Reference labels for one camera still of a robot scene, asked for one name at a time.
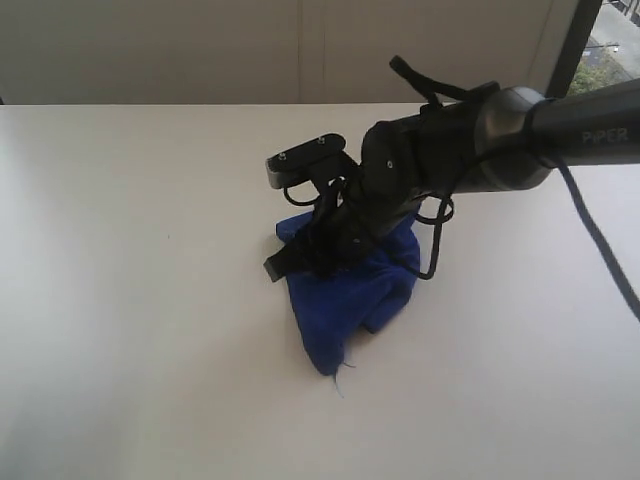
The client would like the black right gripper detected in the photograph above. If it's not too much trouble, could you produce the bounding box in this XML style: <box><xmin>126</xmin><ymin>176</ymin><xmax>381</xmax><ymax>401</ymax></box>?
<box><xmin>263</xmin><ymin>119</ymin><xmax>425</xmax><ymax>282</ymax></box>

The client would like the blue towel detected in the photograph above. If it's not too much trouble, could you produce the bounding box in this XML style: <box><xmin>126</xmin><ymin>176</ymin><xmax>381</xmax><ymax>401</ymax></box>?
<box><xmin>275</xmin><ymin>207</ymin><xmax>422</xmax><ymax>399</ymax></box>

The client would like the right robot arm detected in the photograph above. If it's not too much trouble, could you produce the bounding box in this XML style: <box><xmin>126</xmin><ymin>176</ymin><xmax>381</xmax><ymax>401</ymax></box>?
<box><xmin>264</xmin><ymin>80</ymin><xmax>639</xmax><ymax>281</ymax></box>

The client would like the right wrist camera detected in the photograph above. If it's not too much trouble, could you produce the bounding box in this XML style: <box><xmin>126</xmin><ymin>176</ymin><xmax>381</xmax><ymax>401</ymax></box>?
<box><xmin>265</xmin><ymin>133</ymin><xmax>358</xmax><ymax>207</ymax></box>

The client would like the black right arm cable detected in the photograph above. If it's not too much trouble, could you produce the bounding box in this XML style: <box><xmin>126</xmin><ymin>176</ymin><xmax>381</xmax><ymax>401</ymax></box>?
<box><xmin>389</xmin><ymin>55</ymin><xmax>640</xmax><ymax>321</ymax></box>

